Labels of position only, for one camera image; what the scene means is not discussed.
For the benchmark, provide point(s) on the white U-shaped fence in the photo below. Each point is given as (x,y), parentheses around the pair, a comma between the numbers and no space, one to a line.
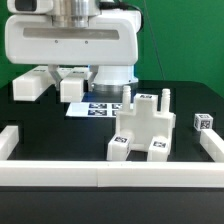
(102,174)

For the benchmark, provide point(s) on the white chair back part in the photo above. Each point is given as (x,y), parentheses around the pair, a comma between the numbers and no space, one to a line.
(32,84)

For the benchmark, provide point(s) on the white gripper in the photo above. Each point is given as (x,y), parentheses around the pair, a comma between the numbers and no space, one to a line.
(110,39)

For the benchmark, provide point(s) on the white chair seat part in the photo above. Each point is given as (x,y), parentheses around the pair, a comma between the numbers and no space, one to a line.
(141,118)

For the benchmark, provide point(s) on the white marker sheet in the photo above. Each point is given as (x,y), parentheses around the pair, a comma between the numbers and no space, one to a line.
(93,109)

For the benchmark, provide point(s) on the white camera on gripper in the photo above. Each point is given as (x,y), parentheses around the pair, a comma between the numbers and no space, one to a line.
(30,6)

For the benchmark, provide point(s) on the white tagged cube nut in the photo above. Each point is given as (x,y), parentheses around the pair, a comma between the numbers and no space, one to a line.
(203,121)

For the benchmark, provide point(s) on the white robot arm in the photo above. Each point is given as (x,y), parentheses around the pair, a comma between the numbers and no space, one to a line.
(76,13)

